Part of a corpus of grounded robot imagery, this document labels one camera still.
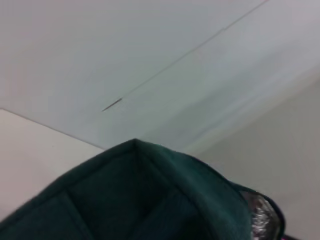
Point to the dark teal insulated lunch bag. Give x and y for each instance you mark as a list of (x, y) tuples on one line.
[(137, 200)]

